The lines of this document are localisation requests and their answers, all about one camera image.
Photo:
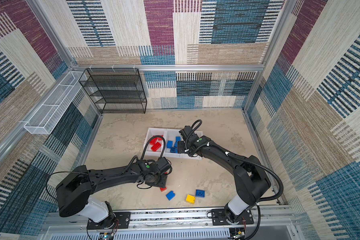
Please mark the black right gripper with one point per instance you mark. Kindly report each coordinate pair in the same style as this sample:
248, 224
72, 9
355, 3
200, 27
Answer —
181, 149

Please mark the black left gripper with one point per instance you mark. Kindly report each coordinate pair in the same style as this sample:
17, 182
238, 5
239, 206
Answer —
163, 184

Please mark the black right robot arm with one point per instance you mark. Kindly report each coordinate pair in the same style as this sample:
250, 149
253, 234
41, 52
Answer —
251, 179

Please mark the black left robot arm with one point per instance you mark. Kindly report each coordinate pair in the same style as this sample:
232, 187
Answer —
75, 190

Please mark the white three-compartment bin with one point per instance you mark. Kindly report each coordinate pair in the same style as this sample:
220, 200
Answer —
171, 136

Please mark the yellow lego brick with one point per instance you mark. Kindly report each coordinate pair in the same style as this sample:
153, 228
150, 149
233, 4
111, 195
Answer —
190, 199

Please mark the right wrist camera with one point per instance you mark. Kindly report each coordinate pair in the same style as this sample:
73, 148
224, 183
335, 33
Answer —
187, 133

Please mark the black wire shelf rack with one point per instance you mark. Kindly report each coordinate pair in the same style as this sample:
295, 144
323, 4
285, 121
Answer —
115, 90

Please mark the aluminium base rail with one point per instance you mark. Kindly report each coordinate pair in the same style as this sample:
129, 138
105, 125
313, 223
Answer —
270, 223

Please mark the white wire mesh basket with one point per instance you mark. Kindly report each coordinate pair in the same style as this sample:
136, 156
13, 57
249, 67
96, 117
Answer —
47, 116

